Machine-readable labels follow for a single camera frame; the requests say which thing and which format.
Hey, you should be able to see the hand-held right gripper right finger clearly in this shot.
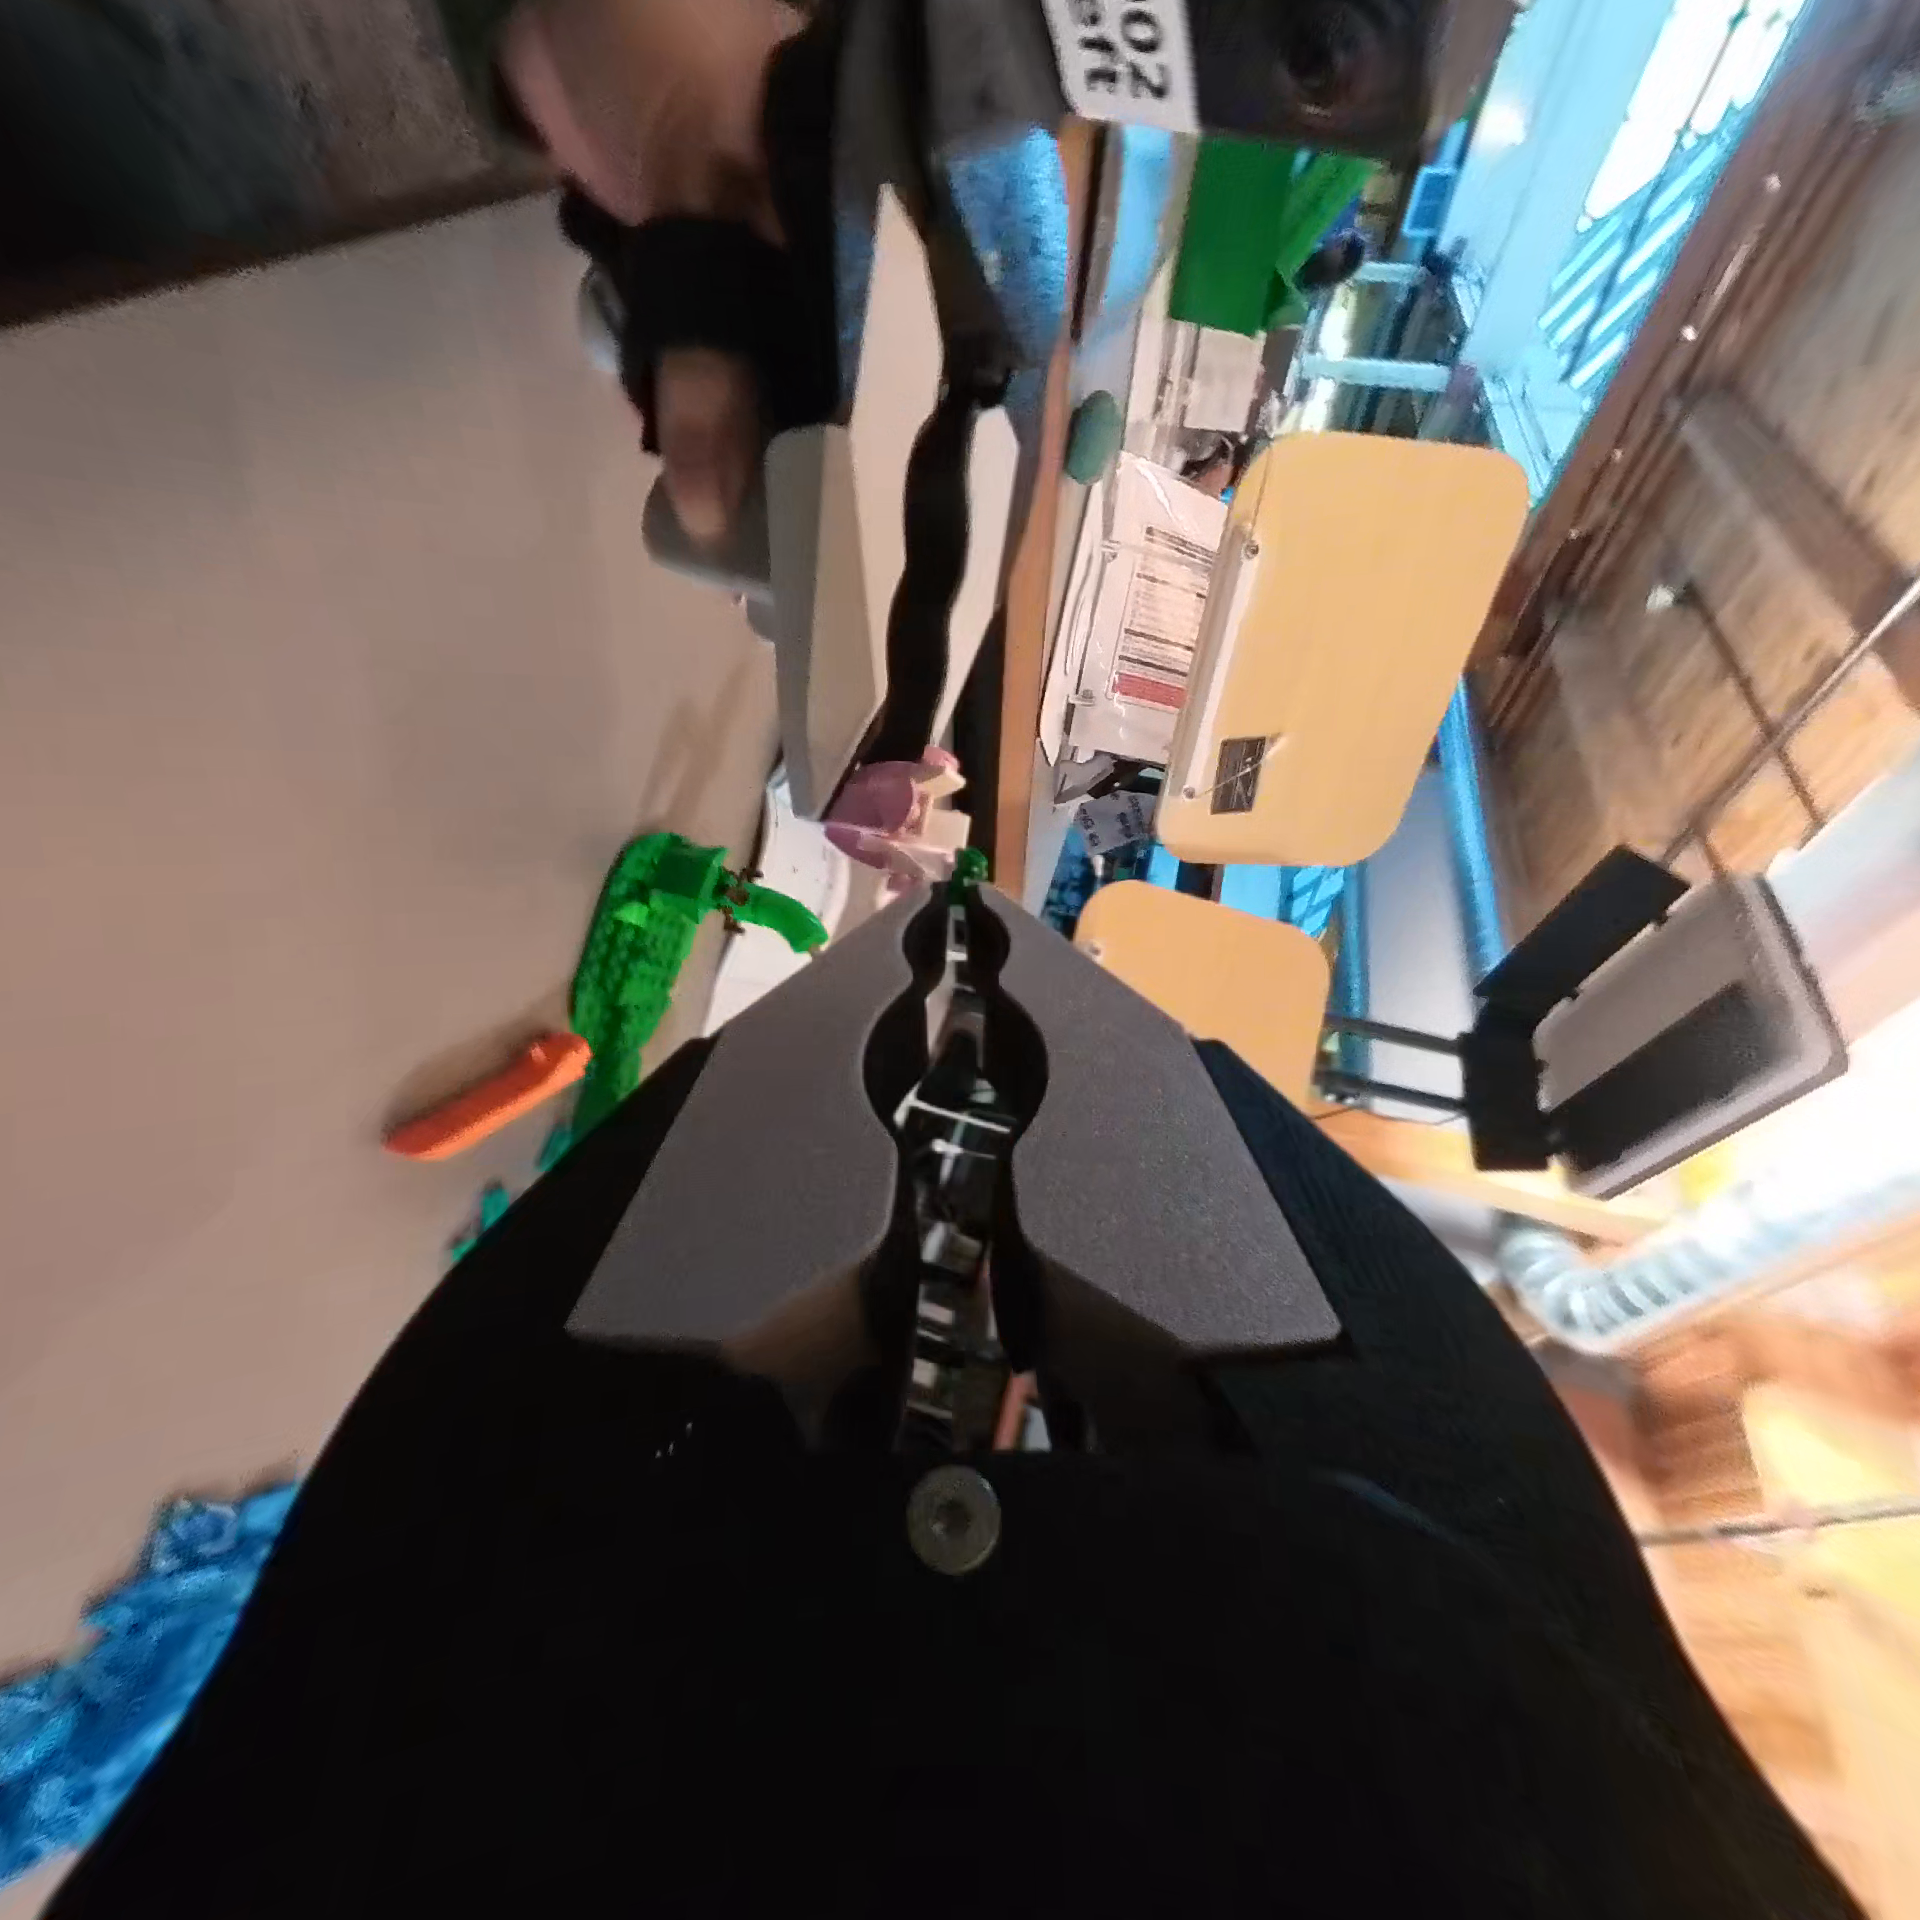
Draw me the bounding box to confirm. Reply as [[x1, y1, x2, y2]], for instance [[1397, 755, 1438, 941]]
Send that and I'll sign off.
[[961, 882, 1344, 1374]]

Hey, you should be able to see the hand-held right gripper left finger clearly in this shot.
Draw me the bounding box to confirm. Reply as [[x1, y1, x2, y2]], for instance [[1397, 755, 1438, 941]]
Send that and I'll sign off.
[[568, 882, 955, 1397]]

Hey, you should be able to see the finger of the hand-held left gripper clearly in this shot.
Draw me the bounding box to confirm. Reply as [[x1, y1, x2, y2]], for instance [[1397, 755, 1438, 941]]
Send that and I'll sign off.
[[761, 381, 990, 821]]

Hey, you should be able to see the pink lego flower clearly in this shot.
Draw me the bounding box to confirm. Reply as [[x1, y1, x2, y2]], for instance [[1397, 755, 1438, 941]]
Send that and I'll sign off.
[[822, 748, 994, 889]]

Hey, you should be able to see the green lego leaf build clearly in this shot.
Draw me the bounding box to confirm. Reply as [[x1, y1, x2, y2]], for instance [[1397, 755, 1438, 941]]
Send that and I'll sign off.
[[568, 832, 832, 1157]]

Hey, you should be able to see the lego instruction booklet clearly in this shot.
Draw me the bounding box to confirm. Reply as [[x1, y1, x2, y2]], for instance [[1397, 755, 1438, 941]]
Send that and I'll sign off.
[[701, 773, 902, 1037]]

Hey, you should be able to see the pile of teal lego pieces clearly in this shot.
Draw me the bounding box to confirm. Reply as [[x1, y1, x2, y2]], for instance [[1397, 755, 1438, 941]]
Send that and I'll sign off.
[[446, 1122, 579, 1265]]

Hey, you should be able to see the pile of blue lego pieces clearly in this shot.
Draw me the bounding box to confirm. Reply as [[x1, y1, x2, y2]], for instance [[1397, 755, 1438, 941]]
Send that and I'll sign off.
[[0, 1477, 304, 1883]]

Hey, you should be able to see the person's left hand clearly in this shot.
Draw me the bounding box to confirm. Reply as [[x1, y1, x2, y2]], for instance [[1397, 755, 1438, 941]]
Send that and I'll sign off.
[[495, 0, 797, 551]]

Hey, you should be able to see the wooden table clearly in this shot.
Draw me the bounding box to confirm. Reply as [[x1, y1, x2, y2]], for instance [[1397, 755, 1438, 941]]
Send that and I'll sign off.
[[994, 120, 1143, 901]]

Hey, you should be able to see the yellow wooden chair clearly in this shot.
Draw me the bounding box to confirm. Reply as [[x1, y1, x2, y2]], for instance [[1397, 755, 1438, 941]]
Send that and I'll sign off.
[[1154, 432, 1532, 868], [1072, 878, 1333, 1114]]

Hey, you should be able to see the orange brick separator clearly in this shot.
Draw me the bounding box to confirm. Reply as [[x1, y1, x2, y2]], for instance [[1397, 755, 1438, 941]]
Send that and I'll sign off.
[[381, 1031, 594, 1164]]

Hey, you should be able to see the green board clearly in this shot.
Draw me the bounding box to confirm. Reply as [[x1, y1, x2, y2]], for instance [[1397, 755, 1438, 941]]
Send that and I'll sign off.
[[1168, 131, 1380, 335]]

